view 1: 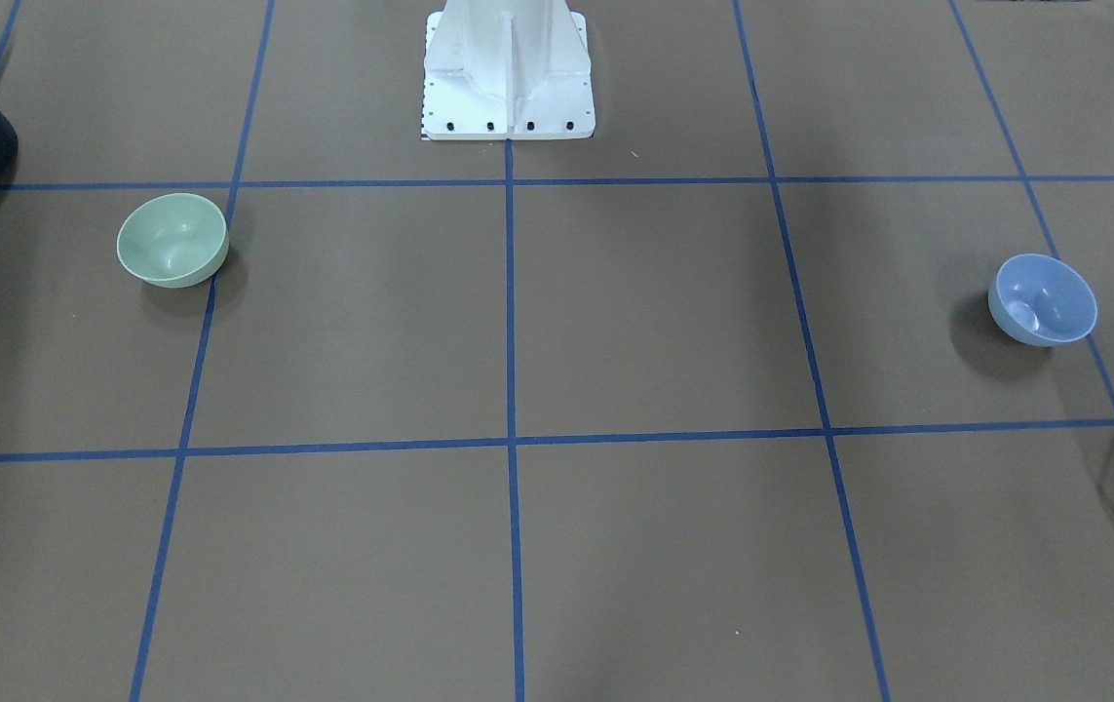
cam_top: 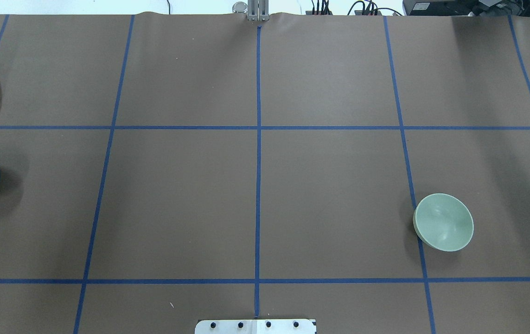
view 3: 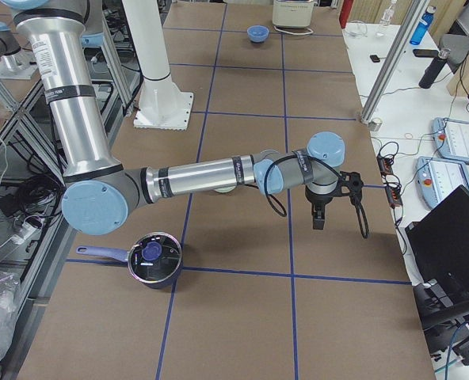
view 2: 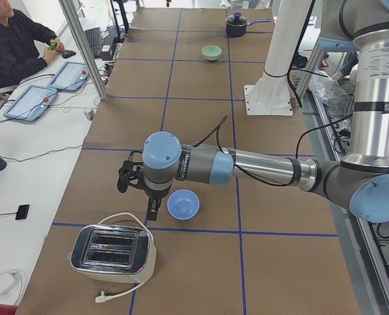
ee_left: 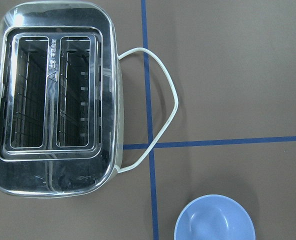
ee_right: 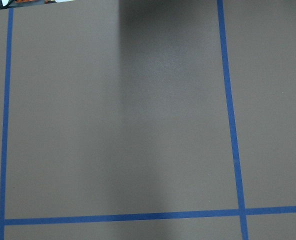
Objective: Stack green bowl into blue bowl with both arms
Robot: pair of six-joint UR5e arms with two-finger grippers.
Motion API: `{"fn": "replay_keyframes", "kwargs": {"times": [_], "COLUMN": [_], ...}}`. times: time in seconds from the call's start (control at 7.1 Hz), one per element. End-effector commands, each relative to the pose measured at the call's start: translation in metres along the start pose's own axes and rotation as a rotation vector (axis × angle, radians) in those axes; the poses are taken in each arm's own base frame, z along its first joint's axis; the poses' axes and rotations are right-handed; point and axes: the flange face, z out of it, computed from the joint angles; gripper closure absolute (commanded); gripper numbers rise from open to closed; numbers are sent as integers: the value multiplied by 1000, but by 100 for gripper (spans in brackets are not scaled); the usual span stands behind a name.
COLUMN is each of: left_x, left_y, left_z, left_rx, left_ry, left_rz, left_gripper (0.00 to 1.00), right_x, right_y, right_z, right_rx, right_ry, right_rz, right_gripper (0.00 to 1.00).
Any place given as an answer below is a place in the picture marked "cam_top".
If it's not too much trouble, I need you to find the white metal mounting plate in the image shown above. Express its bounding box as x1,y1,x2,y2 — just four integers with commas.
194,319,317,334

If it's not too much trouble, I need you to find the black electronics box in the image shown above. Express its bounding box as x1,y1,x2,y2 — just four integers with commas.
402,0,530,17

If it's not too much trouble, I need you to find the green bowl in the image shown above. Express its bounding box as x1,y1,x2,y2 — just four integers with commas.
412,193,474,252

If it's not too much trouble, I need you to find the black cable bundle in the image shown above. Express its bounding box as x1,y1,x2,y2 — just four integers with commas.
306,0,403,17

